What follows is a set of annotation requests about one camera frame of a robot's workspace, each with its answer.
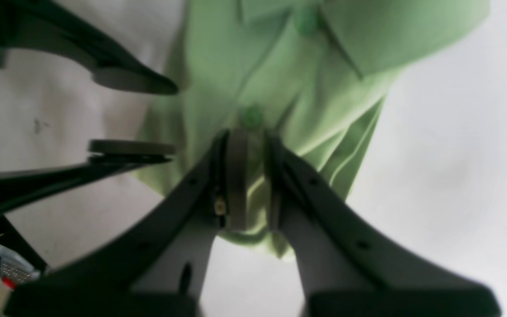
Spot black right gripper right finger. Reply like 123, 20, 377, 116
265, 133, 492, 304

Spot green T-shirt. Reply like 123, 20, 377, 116
135, 0, 491, 261

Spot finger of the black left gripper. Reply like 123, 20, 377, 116
0, 0, 178, 96
0, 139, 176, 216

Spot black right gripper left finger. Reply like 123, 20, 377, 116
40, 129, 248, 299

